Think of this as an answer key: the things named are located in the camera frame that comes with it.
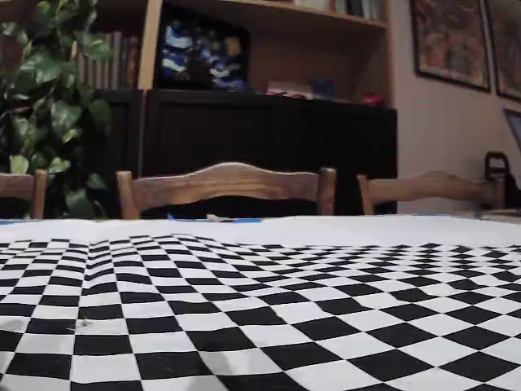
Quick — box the black white checkered mat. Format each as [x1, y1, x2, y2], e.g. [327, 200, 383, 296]
[0, 214, 521, 391]

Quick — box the black low cabinet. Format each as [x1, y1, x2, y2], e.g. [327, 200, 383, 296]
[83, 88, 399, 219]

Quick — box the brown wooden chair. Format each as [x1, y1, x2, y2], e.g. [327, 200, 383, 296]
[0, 169, 48, 220]
[116, 161, 337, 220]
[357, 170, 506, 216]

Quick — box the green leafy houseplant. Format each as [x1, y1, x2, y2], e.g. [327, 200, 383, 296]
[0, 0, 113, 219]

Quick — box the upright book row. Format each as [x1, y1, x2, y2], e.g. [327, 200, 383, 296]
[76, 31, 140, 90]
[292, 0, 383, 20]

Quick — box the flat red pink box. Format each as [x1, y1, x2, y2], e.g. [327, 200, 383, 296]
[266, 80, 313, 99]

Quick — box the framed colourful painting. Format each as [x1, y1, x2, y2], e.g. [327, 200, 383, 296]
[484, 0, 521, 102]
[409, 0, 492, 93]

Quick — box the small blue box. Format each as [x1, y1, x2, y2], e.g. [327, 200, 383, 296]
[311, 77, 337, 99]

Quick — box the blue starry picture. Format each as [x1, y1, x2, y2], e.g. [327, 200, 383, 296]
[156, 15, 250, 93]

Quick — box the light wooden bookshelf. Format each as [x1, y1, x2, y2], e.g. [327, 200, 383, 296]
[0, 0, 394, 107]

